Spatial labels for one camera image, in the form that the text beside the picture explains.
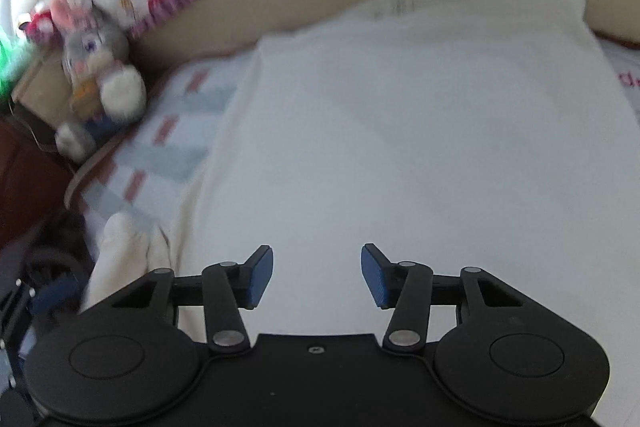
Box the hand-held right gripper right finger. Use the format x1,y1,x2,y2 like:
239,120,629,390
361,243,548,351

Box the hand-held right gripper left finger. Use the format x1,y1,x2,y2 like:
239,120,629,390
85,245,274,355

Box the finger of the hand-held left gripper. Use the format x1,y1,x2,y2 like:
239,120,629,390
0,276,83,388

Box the brown wooden dresser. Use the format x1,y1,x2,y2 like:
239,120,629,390
0,112,76,253

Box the grey plush rabbit toy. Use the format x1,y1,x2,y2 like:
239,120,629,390
47,0,148,160

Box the beige nightstand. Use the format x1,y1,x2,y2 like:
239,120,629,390
10,52,81,152

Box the green plastic bag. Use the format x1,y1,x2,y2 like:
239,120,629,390
0,32,31,92

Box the red white plush toy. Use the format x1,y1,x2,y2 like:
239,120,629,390
25,9,56,42

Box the white sheet with red print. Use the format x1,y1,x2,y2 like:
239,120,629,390
600,39,640,108

